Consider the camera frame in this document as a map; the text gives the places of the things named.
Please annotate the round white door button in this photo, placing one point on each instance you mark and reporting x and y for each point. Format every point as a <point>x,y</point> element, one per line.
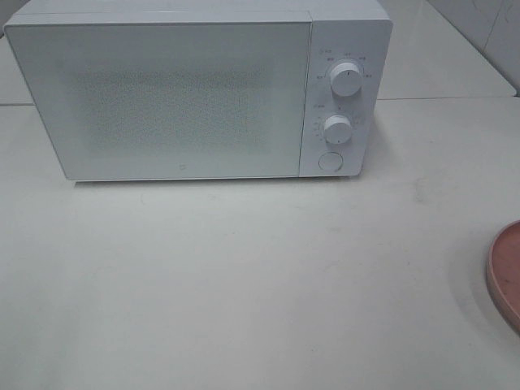
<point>330,161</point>

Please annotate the pink round plate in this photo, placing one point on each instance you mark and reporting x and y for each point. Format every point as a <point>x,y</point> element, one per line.
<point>502,273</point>

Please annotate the white microwave door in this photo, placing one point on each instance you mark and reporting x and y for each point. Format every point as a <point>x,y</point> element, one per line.
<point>157,102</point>

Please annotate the lower white timer knob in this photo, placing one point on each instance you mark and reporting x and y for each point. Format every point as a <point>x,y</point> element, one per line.
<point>337,130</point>

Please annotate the upper white power knob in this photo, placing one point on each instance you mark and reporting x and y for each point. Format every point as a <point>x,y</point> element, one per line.
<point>345,78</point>

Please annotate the white microwave oven body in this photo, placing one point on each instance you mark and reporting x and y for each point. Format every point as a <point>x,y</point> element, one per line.
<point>334,37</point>

